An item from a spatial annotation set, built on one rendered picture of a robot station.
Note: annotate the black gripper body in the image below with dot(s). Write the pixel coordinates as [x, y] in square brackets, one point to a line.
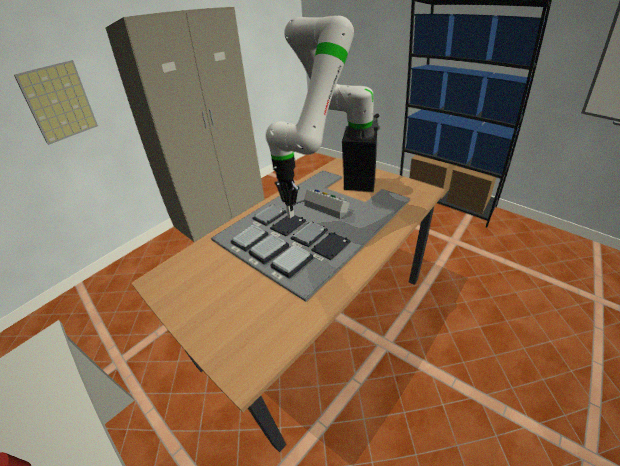
[283, 177]

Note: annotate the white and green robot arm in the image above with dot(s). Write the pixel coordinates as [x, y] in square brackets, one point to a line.
[332, 36]

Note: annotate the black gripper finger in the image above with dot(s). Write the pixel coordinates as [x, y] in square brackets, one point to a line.
[291, 198]
[282, 193]

